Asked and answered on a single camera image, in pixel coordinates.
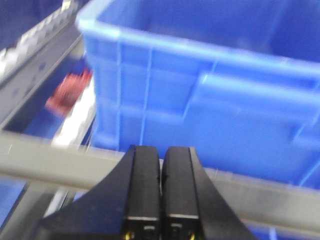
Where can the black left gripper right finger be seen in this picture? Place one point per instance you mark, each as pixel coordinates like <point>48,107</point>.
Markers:
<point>193,208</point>

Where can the roller conveyor track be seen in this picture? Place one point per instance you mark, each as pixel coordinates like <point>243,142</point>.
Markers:
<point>29,43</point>

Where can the lower left blue crate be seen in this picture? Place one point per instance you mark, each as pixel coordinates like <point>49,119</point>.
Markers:
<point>10,190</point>

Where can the lower right blue crate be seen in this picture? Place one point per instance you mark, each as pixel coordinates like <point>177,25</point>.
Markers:
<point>266,232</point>

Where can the stainless steel shelf rail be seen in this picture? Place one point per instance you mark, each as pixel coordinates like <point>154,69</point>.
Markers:
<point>255,201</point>

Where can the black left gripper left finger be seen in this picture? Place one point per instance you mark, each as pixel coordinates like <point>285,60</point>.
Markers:
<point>125,205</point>

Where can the red object below shelf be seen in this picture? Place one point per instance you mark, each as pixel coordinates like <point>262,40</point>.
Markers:
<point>68,91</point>

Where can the middle blue plastic crate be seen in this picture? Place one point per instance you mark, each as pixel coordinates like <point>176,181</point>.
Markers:
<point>239,80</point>

